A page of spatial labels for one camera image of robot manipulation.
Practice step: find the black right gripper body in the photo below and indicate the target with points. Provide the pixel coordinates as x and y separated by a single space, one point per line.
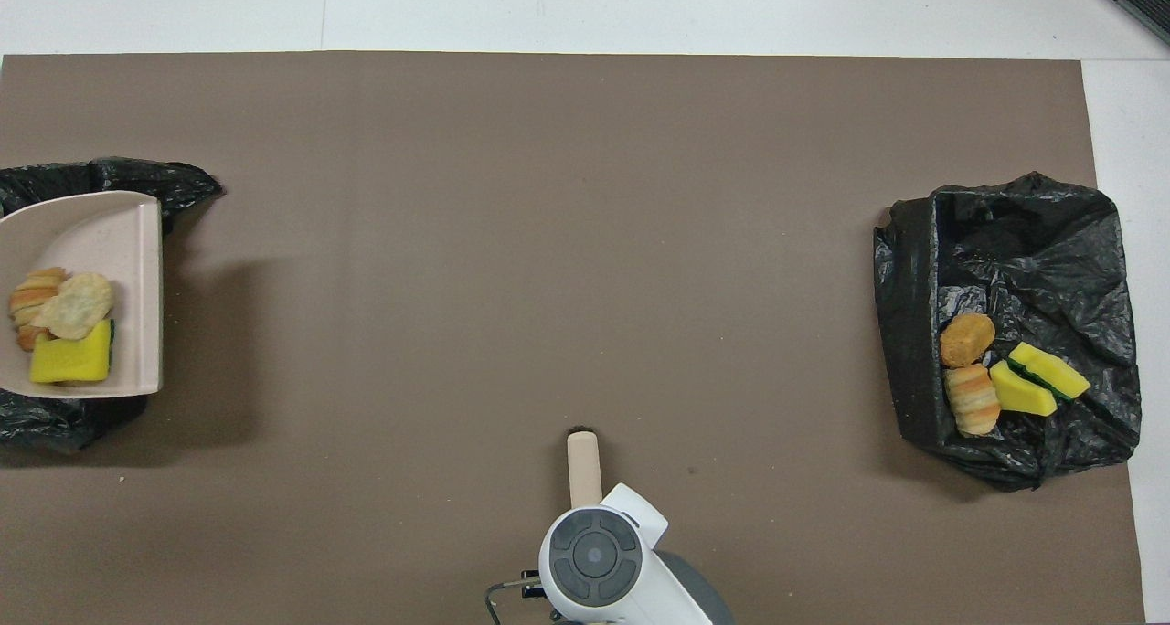
533 584

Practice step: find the beige hand brush black bristles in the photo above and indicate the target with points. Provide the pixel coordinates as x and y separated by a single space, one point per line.
585 470

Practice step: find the striped croissant bread piece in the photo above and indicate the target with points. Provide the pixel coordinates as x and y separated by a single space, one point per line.
972 401

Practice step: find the brown nugget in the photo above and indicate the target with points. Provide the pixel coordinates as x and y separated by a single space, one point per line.
967 340

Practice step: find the yellow sponge piece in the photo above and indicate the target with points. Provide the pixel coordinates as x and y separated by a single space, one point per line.
1019 395
69 362
1060 376

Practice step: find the beige plastic dustpan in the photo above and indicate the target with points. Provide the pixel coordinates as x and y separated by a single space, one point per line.
128 259

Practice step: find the pale chip piece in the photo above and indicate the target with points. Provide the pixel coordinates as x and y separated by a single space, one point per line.
27 301
78 305

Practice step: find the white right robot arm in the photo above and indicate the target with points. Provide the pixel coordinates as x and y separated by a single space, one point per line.
594 552

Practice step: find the black bag lined trash bin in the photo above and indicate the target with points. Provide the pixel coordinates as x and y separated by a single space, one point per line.
183 186
1051 259

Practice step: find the brown paper table mat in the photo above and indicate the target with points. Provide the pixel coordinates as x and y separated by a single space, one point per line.
585 150

